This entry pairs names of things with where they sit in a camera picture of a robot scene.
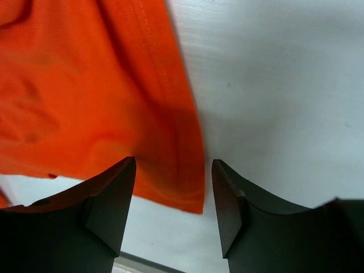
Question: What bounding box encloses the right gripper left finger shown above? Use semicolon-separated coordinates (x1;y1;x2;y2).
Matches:
1;157;137;272

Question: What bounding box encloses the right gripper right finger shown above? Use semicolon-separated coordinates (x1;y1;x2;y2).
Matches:
212;159;363;272

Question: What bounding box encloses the orange t-shirt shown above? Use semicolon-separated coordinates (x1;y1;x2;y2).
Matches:
1;1;205;214

